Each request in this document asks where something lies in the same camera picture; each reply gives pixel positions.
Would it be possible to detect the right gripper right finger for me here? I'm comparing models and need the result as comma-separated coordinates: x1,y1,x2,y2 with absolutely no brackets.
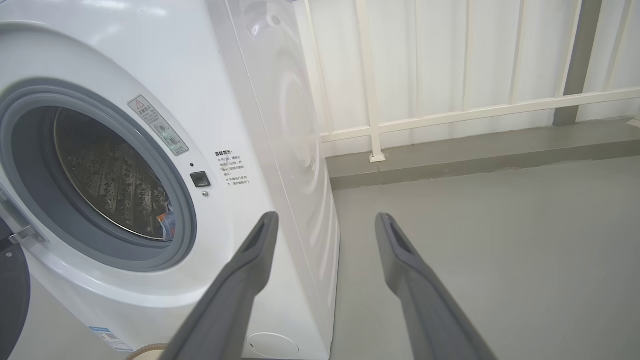
375,212,497,360

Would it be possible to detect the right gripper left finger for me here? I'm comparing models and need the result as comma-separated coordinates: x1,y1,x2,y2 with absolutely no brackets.
159,211,280,360

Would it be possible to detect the light blue printed garment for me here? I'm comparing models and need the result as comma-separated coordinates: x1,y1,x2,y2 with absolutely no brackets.
156,210,177,242

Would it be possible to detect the black glass washing machine door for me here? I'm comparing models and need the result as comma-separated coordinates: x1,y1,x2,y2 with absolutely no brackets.
0,217,32,360

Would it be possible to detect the cream perforated laundry basket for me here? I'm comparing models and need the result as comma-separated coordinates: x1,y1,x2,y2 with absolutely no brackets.
125,343,171,360

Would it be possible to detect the metal door hinge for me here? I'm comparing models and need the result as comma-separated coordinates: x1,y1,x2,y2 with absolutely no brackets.
0,187,48,246

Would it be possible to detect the grey rubber door gasket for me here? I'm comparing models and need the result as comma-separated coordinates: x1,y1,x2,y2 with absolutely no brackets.
0,78,198,273

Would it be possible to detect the white front-load washing machine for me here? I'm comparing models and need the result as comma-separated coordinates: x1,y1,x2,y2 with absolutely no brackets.
0,0,342,360

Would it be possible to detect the round white filter cover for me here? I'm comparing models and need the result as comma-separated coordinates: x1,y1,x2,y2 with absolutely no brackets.
245,332,300,359

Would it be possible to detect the blue energy label sticker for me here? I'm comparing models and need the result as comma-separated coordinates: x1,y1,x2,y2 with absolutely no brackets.
89,326,135,353

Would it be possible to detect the perforated steel drum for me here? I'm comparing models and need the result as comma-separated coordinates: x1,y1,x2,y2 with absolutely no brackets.
53,107,176,242

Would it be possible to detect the grey warning sticker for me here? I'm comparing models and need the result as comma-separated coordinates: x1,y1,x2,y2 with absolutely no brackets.
127,95,190,157

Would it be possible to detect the white metal railing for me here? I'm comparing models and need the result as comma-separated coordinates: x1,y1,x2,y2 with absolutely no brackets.
295,0,640,163

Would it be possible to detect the grey vertical pillar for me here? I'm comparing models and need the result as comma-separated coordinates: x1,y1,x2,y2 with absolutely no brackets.
552,0,603,127

